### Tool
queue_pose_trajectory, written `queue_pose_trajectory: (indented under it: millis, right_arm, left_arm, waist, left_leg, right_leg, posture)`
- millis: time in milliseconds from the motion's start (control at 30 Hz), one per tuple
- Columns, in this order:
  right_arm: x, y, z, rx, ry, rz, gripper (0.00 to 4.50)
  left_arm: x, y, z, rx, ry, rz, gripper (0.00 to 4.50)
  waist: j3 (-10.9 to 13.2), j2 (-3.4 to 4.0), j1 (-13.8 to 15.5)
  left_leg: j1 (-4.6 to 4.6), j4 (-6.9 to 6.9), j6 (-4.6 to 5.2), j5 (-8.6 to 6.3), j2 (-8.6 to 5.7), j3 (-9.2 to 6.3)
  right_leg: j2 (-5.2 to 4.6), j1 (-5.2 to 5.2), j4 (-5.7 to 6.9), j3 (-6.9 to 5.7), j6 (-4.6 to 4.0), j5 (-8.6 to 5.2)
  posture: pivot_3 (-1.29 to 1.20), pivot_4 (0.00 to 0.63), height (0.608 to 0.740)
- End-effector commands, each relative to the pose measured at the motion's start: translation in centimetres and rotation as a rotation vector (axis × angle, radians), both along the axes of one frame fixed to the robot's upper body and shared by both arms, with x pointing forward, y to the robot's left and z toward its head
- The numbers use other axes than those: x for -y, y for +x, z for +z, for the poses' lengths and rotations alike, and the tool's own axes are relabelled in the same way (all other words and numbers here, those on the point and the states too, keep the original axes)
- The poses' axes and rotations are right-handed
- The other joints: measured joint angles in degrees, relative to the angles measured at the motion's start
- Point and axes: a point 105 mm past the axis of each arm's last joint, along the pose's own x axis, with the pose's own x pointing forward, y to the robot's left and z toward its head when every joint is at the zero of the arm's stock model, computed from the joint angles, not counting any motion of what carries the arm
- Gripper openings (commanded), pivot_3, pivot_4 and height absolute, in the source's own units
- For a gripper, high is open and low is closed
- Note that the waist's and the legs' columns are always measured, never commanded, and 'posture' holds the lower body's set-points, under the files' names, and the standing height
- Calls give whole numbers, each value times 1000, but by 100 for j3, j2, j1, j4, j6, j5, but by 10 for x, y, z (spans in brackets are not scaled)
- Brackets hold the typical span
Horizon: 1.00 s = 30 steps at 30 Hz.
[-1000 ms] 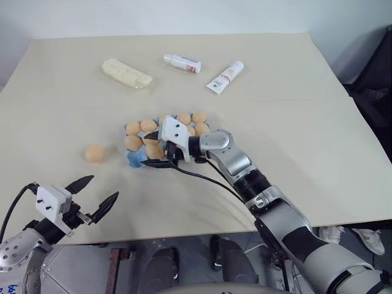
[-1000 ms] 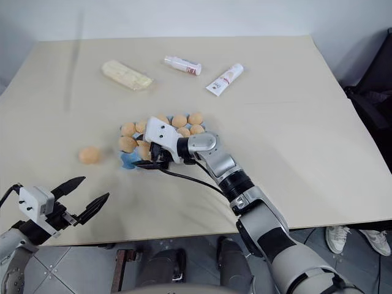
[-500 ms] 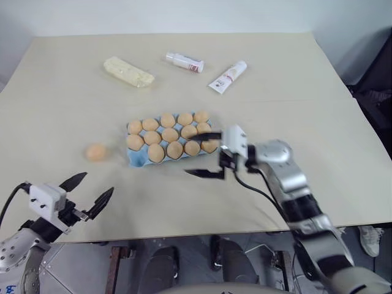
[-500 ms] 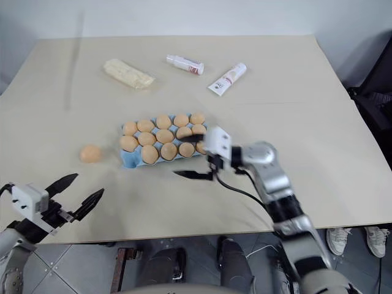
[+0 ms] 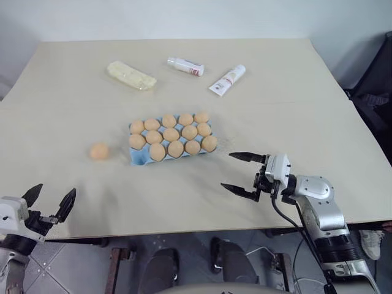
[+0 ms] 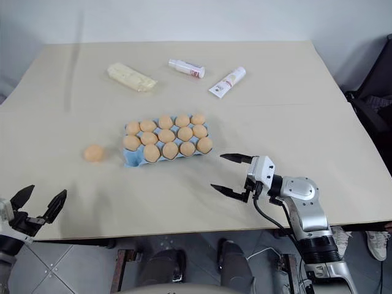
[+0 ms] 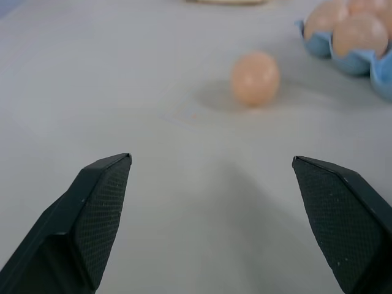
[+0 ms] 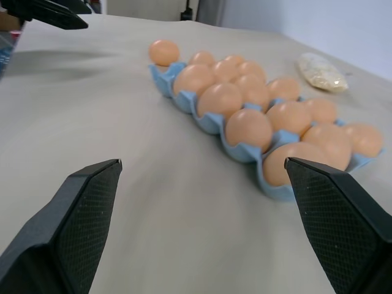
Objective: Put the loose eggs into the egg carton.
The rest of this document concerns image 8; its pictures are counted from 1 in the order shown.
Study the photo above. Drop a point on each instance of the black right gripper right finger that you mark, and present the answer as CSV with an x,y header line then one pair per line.
x,y
340,226

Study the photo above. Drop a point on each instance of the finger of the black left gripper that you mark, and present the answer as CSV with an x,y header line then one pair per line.
x,y
55,16
81,5

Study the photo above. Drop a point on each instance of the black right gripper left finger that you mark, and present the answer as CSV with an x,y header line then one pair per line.
x,y
61,232

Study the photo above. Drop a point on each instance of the tan egg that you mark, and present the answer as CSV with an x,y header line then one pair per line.
x,y
226,70
248,130
288,118
163,52
253,69
322,110
193,79
283,88
280,165
234,58
220,99
330,142
201,58
254,90
365,139

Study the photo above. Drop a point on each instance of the blue egg tray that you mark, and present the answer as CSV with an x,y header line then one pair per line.
x,y
183,101

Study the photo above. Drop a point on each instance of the brown cardboard box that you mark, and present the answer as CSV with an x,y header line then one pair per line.
x,y
7,21

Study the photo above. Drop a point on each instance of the clear bag of grains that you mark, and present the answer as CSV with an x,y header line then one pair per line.
x,y
321,72

